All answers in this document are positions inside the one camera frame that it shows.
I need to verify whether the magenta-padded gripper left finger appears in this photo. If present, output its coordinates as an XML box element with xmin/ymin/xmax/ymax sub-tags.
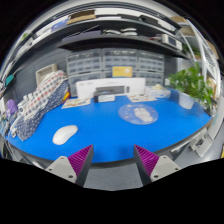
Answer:
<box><xmin>45</xmin><ymin>144</ymin><xmax>95</xmax><ymax>188</ymax></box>

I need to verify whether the white grey computer mouse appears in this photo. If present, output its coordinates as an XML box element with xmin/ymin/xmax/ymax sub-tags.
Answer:
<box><xmin>52</xmin><ymin>124</ymin><xmax>79</xmax><ymax>146</ymax></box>

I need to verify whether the white keyboard packaging box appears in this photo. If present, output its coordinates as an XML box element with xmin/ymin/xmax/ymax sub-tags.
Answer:
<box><xmin>75</xmin><ymin>77</ymin><xmax>147</xmax><ymax>100</ymax></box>

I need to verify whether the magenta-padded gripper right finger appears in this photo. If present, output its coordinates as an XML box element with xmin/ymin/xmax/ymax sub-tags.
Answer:
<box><xmin>133</xmin><ymin>144</ymin><xmax>183</xmax><ymax>187</ymax></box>

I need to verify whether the white woven basket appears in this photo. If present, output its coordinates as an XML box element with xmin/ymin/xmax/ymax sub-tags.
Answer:
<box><xmin>35</xmin><ymin>63</ymin><xmax>58</xmax><ymax>84</ymax></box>

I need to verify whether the small black cardboard box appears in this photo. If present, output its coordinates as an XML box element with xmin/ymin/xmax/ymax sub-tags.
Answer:
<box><xmin>93</xmin><ymin>89</ymin><xmax>117</xmax><ymax>103</ymax></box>

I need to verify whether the purple toy figure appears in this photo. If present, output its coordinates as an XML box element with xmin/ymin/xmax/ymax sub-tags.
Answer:
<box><xmin>5</xmin><ymin>99</ymin><xmax>18</xmax><ymax>116</ymax></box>

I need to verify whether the white blue tissue box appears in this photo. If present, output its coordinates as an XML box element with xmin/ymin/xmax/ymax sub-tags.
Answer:
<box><xmin>145</xmin><ymin>83</ymin><xmax>172</xmax><ymax>99</ymax></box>

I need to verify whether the red blue checkered cloth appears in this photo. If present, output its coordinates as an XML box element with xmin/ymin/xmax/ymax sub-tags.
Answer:
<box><xmin>21</xmin><ymin>69</ymin><xmax>69</xmax><ymax>121</ymax></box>

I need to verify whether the teal wall-mounted tool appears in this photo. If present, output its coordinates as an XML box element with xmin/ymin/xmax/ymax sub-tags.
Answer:
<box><xmin>4</xmin><ymin>73</ymin><xmax>15</xmax><ymax>87</ymax></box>

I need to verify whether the green potted plant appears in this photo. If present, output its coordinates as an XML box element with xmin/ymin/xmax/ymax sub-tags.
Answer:
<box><xmin>167</xmin><ymin>61</ymin><xmax>214</xmax><ymax>116</ymax></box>

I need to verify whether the navy polka dot cloth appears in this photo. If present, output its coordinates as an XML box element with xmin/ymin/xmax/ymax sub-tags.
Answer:
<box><xmin>9</xmin><ymin>79</ymin><xmax>71</xmax><ymax>142</ymax></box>

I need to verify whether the round blue printed mouse pad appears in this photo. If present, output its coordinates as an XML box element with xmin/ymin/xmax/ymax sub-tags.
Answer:
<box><xmin>117</xmin><ymin>103</ymin><xmax>159</xmax><ymax>126</ymax></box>

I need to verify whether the yellow and blue card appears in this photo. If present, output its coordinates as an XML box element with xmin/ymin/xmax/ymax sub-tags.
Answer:
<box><xmin>111</xmin><ymin>65</ymin><xmax>134</xmax><ymax>78</ymax></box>

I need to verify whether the small colourful sticker sheet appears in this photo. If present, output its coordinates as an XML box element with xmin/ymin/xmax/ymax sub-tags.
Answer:
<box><xmin>60</xmin><ymin>97</ymin><xmax>92</xmax><ymax>110</ymax></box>

